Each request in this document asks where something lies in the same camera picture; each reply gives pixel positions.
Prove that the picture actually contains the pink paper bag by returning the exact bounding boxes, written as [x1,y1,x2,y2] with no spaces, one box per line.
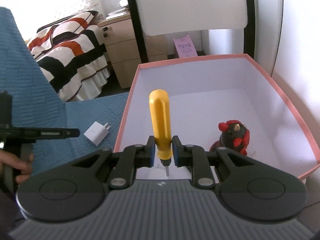
[173,34,198,59]

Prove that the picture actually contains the red black dragon toy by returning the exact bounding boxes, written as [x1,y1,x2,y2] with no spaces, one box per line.
[210,120,250,156]

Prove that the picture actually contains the white bowl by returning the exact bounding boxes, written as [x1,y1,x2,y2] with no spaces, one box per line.
[106,8,127,19]

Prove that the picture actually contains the wooden drawer cabinet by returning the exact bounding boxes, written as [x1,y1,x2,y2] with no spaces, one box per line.
[98,13,168,88]

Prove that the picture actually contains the striped orange black blanket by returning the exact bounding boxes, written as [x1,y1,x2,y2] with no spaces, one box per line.
[27,10,110,102]

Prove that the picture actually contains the person's left hand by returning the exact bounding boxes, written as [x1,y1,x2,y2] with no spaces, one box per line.
[0,150,34,184]

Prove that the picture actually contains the yellow handled screwdriver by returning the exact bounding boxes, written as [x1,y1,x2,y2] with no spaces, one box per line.
[149,89,173,177]

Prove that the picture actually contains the pink cardboard box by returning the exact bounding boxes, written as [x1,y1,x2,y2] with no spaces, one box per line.
[114,54,319,179]

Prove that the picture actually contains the white folding chair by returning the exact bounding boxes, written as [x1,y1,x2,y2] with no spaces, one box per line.
[128,0,256,63]

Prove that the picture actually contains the white plug charger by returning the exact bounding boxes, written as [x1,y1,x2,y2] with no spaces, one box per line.
[84,121,111,146]

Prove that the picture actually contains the blue textured sofa cover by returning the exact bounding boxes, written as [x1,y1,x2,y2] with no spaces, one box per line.
[1,8,129,174]

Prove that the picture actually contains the black cabinet keys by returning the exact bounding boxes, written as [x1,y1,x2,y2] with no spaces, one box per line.
[102,27,108,37]

